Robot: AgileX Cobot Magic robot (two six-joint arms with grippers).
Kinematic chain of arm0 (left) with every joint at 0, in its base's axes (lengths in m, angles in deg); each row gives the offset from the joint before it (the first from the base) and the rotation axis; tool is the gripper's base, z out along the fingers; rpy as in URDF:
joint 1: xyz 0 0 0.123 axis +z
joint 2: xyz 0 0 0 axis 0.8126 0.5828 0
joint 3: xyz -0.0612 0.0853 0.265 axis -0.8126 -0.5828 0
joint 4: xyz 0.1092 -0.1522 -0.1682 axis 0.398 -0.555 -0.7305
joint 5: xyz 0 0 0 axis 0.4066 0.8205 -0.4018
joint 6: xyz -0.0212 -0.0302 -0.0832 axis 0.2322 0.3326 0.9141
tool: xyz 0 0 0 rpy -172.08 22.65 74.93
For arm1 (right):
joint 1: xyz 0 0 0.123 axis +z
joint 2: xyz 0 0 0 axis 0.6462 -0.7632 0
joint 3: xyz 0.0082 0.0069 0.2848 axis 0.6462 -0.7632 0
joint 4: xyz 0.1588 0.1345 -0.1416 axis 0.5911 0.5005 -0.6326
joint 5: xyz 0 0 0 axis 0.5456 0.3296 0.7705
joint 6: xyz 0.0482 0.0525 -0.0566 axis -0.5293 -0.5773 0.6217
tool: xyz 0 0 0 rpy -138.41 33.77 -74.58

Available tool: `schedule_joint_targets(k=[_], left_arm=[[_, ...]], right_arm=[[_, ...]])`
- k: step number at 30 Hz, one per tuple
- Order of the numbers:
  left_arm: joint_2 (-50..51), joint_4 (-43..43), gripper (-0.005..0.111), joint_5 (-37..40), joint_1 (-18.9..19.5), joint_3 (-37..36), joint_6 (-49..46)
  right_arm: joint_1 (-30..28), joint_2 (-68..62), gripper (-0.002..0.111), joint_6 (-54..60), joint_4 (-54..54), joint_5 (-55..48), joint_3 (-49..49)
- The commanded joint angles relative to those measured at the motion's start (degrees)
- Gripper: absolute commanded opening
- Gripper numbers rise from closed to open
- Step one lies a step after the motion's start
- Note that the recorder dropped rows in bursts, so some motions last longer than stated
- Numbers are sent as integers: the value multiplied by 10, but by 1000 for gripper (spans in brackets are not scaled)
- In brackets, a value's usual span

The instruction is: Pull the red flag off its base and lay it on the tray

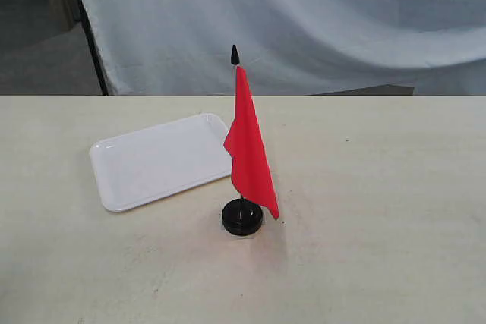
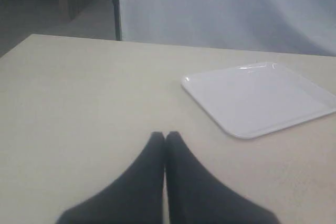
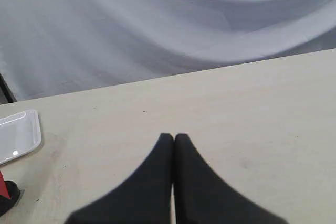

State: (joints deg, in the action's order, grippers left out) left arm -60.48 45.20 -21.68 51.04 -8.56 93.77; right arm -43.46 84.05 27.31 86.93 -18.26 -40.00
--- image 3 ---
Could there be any white rectangular plastic tray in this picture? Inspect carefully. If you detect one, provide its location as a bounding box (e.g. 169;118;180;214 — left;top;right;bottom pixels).
1;110;42;165

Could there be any white fabric backdrop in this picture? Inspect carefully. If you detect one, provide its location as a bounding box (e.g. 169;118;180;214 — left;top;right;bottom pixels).
1;0;335;101

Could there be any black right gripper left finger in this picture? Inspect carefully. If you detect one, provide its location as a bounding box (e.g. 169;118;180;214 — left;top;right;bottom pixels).
66;133;174;223

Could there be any black backdrop stand pole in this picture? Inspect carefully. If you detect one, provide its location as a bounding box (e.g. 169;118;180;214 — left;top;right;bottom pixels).
1;74;17;103

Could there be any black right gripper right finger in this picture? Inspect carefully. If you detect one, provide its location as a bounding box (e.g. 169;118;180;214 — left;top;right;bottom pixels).
174;133;286;223

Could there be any black round lid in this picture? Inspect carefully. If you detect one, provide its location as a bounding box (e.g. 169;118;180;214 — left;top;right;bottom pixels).
1;180;20;216

